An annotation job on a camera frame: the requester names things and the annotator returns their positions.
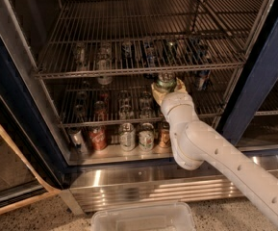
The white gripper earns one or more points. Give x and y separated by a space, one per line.
176 102

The green soda can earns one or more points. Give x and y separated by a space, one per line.
166 82

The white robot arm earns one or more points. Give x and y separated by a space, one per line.
194 142

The blue striped can right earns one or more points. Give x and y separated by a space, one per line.
202 76

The orange brown can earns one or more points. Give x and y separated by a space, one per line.
164 137

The white red can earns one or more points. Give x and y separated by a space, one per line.
146 137

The dark blue can middle shelf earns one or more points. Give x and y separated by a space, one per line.
127 50

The white green can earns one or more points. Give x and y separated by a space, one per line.
127 136

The white can middle shelf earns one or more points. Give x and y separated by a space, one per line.
104 56

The red cola can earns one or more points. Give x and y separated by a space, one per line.
97 136

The silver can middle left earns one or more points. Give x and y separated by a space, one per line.
80 55

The stainless steel commercial fridge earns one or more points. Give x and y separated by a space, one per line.
103 179

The silver blue can bottom shelf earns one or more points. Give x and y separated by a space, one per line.
78 139

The glass fridge door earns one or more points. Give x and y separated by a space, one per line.
21 183

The clear plastic bin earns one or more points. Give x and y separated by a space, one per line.
167 216

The middle wire fridge shelf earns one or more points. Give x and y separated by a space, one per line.
83 102

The wire fridge shelf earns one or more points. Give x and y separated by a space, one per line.
176 27
83 102

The upper wire fridge shelf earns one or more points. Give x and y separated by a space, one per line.
176 27

